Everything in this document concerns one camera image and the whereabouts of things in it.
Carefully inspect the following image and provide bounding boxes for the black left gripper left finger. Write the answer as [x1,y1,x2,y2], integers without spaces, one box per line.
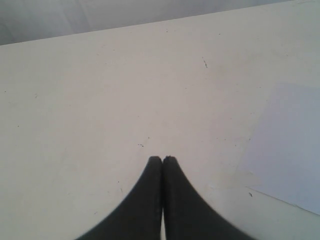
[78,156,162,240]

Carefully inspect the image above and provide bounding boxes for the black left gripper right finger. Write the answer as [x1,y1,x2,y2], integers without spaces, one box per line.
[162,156,252,240]

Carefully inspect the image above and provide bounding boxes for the white paper sheet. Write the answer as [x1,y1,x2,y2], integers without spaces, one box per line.
[238,83,320,215]

